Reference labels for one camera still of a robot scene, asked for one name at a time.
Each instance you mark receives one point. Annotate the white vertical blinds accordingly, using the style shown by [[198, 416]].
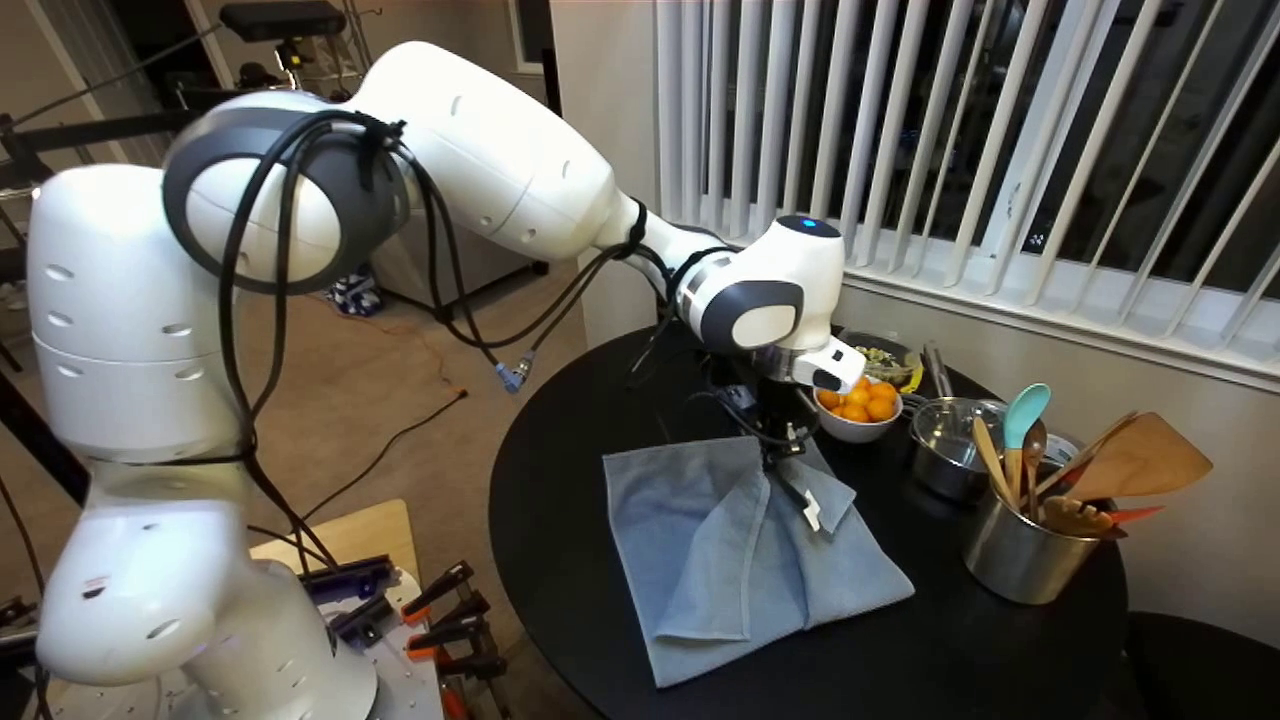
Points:
[[1099, 164]]

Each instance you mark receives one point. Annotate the light blue towel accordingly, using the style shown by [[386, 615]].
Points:
[[716, 559]]

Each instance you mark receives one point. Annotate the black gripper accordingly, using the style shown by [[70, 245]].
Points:
[[781, 423]]

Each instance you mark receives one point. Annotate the small steel pot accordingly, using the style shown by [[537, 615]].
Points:
[[942, 423]]

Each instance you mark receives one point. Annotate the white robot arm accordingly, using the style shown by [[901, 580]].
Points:
[[133, 301]]

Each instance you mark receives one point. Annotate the round black table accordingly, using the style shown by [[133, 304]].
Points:
[[947, 654]]

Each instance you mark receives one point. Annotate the wooden spatula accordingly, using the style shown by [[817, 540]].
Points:
[[1138, 457]]

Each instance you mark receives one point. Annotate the white bowl of oranges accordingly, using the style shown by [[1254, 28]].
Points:
[[861, 414]]

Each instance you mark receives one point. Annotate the wooden board with tools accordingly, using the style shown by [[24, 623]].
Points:
[[424, 638]]

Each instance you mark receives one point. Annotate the glass bowl with food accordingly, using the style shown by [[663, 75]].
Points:
[[894, 362]]

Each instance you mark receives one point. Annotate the steel utensil holder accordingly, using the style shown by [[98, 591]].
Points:
[[1013, 554]]

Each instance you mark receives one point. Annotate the teal silicone spatula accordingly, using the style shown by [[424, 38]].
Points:
[[1021, 414]]

